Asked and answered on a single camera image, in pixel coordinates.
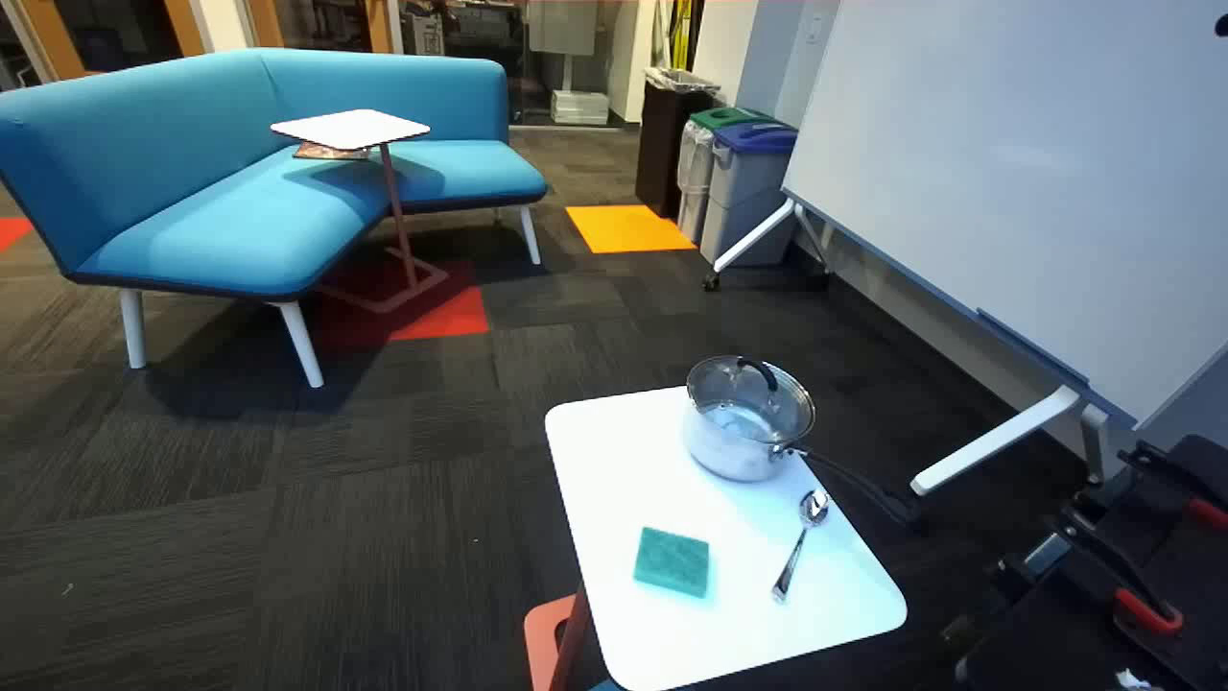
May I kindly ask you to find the white pedestal stand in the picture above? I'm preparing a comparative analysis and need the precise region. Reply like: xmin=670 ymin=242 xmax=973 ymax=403
xmin=520 ymin=0 xmax=616 ymax=131

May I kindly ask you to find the black waste bin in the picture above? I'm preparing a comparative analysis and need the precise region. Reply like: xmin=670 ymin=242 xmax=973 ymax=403
xmin=631 ymin=71 xmax=725 ymax=223

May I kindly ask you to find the grey bin green lid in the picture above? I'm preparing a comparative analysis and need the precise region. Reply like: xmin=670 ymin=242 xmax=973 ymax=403
xmin=670 ymin=105 xmax=780 ymax=246

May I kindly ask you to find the blue corner sofa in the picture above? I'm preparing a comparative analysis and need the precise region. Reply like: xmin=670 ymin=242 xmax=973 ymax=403
xmin=0 ymin=46 xmax=552 ymax=392

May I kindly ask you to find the orange table base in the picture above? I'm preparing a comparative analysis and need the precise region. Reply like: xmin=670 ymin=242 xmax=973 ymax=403
xmin=519 ymin=592 xmax=592 ymax=691

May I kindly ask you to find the metal spoon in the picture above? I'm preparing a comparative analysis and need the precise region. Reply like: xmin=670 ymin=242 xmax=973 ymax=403
xmin=768 ymin=484 xmax=831 ymax=602

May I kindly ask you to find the green sponge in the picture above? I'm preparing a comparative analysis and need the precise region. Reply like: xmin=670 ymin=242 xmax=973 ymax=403
xmin=628 ymin=524 xmax=713 ymax=602

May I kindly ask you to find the white rolling whiteboard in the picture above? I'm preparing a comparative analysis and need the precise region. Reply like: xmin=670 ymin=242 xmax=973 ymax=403
xmin=703 ymin=0 xmax=1228 ymax=498

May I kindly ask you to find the red clamp handle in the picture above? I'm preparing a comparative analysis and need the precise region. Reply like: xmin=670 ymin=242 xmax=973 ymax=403
xmin=1180 ymin=494 xmax=1228 ymax=538
xmin=1110 ymin=583 xmax=1188 ymax=641

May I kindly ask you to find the white side table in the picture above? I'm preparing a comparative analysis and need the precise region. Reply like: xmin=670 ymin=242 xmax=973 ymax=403
xmin=268 ymin=105 xmax=454 ymax=320

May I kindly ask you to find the grey bin blue lid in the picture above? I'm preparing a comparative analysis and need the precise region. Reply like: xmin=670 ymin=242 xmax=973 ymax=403
xmin=693 ymin=118 xmax=802 ymax=268

